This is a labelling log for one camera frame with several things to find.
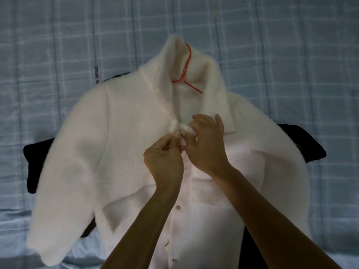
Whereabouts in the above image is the person's right hand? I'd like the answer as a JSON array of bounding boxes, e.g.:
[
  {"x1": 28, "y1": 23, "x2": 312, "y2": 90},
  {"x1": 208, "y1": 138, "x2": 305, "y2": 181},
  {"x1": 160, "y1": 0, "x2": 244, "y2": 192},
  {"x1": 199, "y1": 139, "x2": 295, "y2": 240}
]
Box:
[{"x1": 181, "y1": 114, "x2": 233, "y2": 177}]

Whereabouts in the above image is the person's left hand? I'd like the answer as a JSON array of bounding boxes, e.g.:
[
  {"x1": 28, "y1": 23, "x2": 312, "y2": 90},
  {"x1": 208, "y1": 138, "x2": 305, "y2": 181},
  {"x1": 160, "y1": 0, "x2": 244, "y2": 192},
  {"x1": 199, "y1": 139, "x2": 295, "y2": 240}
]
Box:
[{"x1": 143, "y1": 131, "x2": 184, "y2": 194}]

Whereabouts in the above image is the white fuzzy coat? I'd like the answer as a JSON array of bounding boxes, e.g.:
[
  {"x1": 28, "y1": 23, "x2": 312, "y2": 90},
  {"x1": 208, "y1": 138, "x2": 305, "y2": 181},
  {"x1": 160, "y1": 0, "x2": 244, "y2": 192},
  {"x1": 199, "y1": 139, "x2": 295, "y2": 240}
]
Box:
[{"x1": 27, "y1": 33, "x2": 313, "y2": 269}]

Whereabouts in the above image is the pink wire hanger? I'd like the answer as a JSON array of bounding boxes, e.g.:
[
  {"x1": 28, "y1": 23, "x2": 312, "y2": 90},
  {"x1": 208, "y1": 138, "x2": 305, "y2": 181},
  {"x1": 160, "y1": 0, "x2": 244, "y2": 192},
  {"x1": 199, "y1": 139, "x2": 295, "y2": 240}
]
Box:
[{"x1": 171, "y1": 41, "x2": 203, "y2": 95}]

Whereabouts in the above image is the bed with pale checked sheet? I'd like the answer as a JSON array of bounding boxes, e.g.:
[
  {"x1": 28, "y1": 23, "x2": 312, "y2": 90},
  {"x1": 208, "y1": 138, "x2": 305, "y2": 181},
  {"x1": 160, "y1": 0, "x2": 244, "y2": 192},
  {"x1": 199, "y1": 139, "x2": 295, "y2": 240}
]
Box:
[{"x1": 0, "y1": 0, "x2": 359, "y2": 269}]

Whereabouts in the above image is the person's right forearm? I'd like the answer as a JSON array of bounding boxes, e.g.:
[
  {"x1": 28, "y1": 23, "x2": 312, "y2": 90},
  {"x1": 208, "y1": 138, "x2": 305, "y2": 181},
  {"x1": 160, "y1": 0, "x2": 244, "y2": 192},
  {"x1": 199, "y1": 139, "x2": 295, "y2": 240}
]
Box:
[{"x1": 212, "y1": 165, "x2": 343, "y2": 269}]

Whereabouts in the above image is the person's left forearm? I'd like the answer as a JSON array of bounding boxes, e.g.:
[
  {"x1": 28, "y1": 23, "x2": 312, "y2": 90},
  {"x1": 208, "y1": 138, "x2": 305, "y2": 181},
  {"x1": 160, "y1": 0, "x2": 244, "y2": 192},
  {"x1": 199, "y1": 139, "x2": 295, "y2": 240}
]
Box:
[{"x1": 101, "y1": 190, "x2": 180, "y2": 269}]

